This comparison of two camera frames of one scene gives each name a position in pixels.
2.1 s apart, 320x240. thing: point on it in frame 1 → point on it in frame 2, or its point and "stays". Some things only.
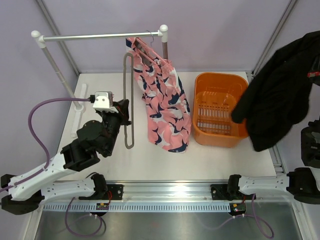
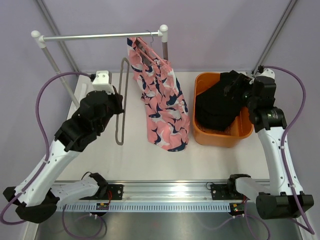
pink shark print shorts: (168, 111) stays
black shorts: (278, 97) → (215, 110)
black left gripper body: (112, 122) → (114, 107)
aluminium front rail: (160, 193) stays
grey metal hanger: (132, 97) → (126, 102)
